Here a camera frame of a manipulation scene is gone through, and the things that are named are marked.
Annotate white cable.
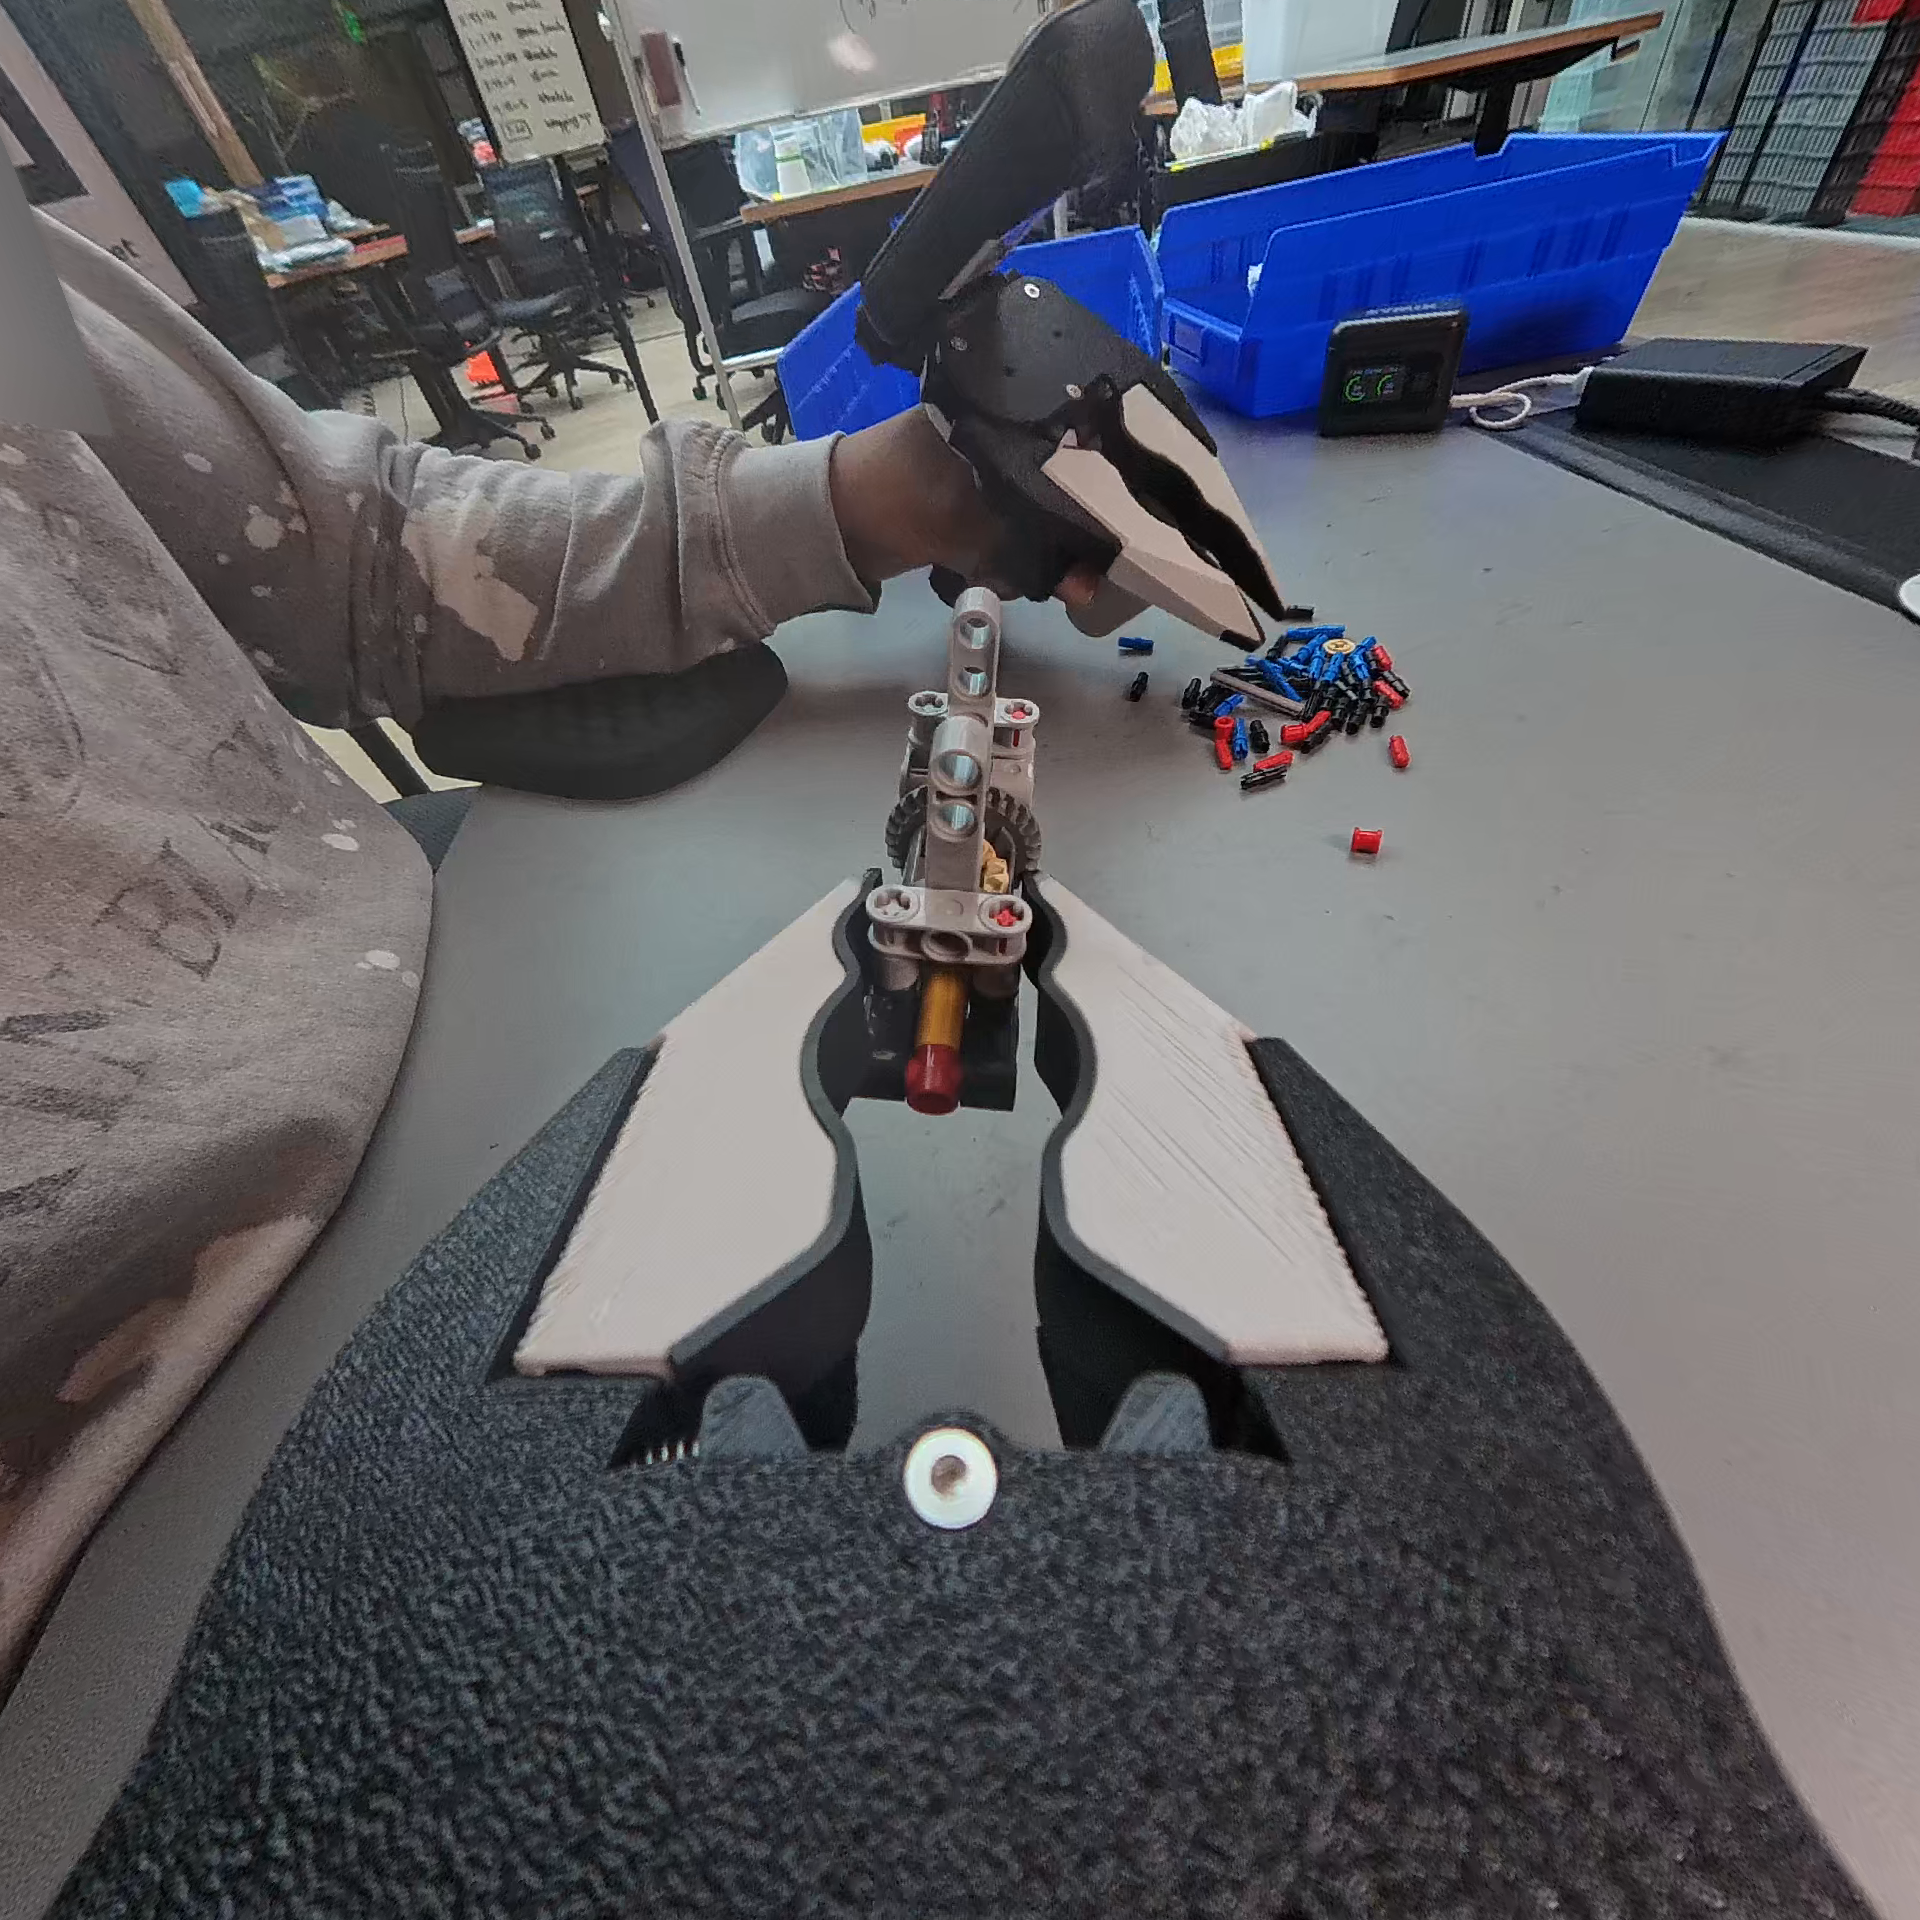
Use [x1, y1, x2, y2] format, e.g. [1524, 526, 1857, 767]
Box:
[1445, 367, 1592, 431]

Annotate black power adapter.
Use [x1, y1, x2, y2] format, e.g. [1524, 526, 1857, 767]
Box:
[1574, 337, 1869, 448]

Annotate grey desk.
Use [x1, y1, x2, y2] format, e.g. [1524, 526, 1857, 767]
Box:
[0, 216, 1920, 1920]

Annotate black office chair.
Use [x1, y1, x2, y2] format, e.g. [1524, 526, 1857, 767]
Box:
[481, 156, 635, 411]

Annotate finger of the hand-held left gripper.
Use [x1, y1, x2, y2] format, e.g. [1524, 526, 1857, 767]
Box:
[1121, 378, 1289, 621]
[1037, 433, 1270, 651]

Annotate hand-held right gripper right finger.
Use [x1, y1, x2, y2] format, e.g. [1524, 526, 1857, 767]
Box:
[1023, 874, 1391, 1368]

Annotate small whiteboard with writing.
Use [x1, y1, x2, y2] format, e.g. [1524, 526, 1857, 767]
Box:
[443, 0, 610, 165]

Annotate long blue storage bin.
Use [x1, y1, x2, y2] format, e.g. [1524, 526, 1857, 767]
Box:
[1154, 133, 1728, 420]

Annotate person's left forearm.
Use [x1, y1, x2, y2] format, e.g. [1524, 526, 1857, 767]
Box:
[300, 416, 883, 735]

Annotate black white printed sign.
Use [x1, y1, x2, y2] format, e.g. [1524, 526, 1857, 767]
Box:
[0, 61, 197, 311]

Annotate large whiteboard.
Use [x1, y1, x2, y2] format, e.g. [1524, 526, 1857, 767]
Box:
[605, 0, 1051, 145]

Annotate short blue storage bin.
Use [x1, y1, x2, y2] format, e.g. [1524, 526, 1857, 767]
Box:
[780, 228, 1164, 445]

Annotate storage drawer rack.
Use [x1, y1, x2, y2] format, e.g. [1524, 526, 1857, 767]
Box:
[1702, 0, 1920, 228]

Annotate black mesh chair seat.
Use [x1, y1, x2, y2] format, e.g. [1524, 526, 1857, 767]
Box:
[381, 787, 481, 872]

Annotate black device with green display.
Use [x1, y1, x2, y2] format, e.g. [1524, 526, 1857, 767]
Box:
[1320, 304, 1472, 440]

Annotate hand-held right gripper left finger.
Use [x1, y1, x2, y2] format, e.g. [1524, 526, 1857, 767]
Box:
[514, 874, 880, 1381]

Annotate wooden top desk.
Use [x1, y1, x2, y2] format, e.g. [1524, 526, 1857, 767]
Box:
[1141, 12, 1667, 115]

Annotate person's grey sweatshirt torso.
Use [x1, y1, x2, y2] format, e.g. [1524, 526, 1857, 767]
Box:
[0, 194, 451, 1712]

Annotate person's left hand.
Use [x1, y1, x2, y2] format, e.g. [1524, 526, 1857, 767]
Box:
[828, 403, 1104, 607]

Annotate pile of small connector pins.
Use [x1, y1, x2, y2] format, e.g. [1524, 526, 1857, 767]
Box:
[1181, 627, 1416, 792]

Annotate grey toy brick assembly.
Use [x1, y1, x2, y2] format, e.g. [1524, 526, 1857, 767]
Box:
[865, 588, 1043, 1120]

